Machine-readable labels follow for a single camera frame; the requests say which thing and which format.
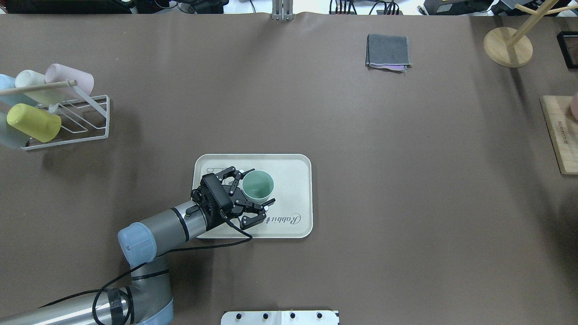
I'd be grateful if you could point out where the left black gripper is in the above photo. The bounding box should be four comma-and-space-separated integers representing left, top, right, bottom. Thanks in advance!
199, 166, 276, 229

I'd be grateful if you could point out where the green cup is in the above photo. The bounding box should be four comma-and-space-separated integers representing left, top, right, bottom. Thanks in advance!
242, 170, 275, 203

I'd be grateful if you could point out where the cream rabbit tray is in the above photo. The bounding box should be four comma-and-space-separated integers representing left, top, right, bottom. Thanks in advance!
192, 153, 313, 239

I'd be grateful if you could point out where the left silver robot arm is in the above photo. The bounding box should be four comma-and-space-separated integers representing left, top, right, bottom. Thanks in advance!
1, 166, 276, 325

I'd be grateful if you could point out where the white cup rack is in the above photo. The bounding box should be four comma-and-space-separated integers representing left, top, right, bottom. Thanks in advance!
0, 80, 111, 151

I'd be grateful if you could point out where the pink cup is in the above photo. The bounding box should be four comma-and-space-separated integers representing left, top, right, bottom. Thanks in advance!
45, 63, 95, 95

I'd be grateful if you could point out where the yellow cup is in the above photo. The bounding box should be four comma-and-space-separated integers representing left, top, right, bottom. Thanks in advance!
7, 103, 62, 143

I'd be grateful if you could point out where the cream white cup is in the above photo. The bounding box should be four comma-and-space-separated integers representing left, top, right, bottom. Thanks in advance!
15, 70, 61, 105

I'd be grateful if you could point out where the light blue cup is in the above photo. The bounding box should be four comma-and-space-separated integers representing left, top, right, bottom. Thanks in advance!
0, 74, 30, 107

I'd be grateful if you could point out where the grey folded cloth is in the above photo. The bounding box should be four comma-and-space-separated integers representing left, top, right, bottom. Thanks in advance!
365, 34, 412, 72

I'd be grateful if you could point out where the wooden mug tree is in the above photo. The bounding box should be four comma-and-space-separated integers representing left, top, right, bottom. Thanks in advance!
483, 0, 578, 68

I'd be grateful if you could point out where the wooden cutting board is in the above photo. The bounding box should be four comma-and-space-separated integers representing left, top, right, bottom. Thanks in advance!
540, 95, 578, 175

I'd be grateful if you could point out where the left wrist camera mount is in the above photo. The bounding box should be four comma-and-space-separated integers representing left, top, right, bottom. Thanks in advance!
191, 173, 233, 217

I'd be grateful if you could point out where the white camera post base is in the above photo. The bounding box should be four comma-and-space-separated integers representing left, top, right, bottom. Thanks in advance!
220, 310, 340, 325

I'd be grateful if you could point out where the aluminium frame post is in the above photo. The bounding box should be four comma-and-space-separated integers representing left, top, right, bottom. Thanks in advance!
271, 0, 294, 21

